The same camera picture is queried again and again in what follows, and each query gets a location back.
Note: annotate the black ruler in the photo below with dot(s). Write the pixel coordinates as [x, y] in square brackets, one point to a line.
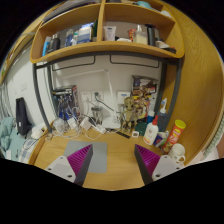
[123, 134]

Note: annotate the colourful figure boxes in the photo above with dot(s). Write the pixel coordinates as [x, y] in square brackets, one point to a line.
[145, 88]

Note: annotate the white desk lamp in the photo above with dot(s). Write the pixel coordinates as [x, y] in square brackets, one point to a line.
[111, 123]

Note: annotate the wooden shelf unit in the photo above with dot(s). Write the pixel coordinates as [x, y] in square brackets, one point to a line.
[106, 46]

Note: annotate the white power strip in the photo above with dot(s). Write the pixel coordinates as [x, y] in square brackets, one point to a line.
[99, 128]

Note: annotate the white wall socket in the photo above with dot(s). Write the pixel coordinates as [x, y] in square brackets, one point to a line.
[86, 96]
[100, 98]

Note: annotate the small white desk clock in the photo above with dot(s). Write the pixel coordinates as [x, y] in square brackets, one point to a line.
[135, 134]

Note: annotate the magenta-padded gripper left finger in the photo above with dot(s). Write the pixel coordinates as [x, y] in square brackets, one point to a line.
[61, 166]

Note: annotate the white printed mug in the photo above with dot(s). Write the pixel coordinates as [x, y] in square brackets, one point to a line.
[176, 152]

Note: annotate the black bag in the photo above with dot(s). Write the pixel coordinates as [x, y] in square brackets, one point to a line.
[23, 116]

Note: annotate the red chip can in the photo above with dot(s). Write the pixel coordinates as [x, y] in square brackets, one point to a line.
[176, 135]

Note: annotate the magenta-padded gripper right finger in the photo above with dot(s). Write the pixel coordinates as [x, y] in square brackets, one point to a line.
[166, 165]

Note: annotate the dark grey metal desk frame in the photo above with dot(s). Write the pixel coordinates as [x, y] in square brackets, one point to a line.
[175, 90]

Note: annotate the small white box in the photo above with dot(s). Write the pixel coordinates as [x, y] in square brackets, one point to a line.
[37, 133]

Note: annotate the blue packet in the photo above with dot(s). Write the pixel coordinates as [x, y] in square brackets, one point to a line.
[160, 138]

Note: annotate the teal bedding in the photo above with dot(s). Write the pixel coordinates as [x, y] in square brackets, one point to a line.
[11, 140]

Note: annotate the robot model kit box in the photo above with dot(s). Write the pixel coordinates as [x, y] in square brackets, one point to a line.
[65, 101]

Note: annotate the blue bottle white nozzle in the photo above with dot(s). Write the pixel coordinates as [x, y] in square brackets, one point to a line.
[162, 118]

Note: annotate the white wall box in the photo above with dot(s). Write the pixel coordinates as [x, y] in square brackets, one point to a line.
[123, 97]

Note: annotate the metal cup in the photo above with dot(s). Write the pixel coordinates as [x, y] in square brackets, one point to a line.
[96, 115]

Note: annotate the white charger block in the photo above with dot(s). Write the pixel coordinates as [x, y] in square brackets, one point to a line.
[72, 123]
[85, 123]

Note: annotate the dark green pot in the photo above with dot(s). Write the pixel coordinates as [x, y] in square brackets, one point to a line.
[140, 129]

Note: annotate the clear glass jar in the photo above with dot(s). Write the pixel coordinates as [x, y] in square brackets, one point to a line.
[59, 126]

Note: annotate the white lotion bottle red pump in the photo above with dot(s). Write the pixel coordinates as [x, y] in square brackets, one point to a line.
[150, 133]

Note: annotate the brown tree creature figurine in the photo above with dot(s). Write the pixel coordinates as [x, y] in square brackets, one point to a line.
[128, 113]

